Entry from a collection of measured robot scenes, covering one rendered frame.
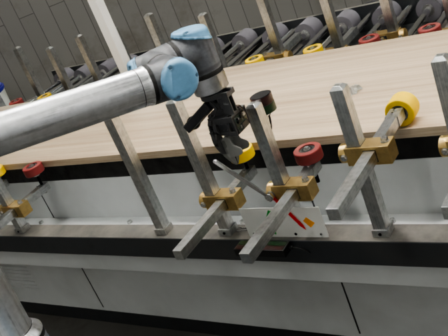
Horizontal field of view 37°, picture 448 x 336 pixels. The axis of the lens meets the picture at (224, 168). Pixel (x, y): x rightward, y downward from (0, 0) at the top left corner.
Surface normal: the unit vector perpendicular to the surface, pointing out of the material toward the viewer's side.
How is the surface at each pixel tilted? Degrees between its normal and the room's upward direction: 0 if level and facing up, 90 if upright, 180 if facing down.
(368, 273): 90
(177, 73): 91
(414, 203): 90
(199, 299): 90
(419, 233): 0
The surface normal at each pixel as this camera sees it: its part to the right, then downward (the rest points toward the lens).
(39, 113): 0.22, -0.32
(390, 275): -0.48, 0.53
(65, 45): 0.07, 0.40
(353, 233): -0.35, -0.84
